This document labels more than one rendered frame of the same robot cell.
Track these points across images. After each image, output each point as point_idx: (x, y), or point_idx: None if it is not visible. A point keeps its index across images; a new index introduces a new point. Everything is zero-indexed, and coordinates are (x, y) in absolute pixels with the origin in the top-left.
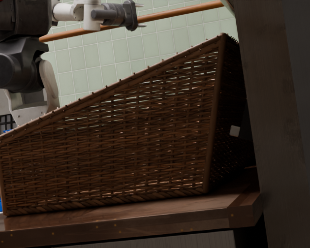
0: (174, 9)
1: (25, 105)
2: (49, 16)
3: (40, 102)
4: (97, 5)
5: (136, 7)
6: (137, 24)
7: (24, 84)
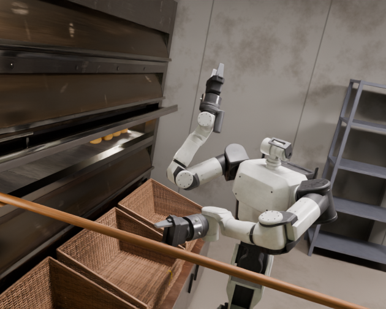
0: (114, 228)
1: (256, 286)
2: (235, 213)
3: (242, 282)
4: None
5: (163, 227)
6: (162, 240)
7: None
